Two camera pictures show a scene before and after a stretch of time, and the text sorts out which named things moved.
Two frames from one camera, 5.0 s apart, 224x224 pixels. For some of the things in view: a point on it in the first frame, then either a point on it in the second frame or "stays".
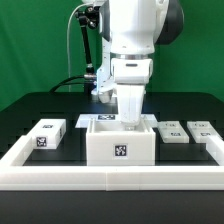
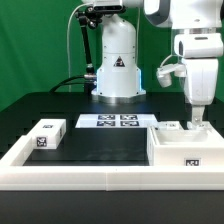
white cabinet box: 109,142 → 181,148
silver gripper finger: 130,127 → 197,114
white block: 201,130 stays
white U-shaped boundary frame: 15,175 stays
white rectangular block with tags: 47,133 stays
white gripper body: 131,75 → 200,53
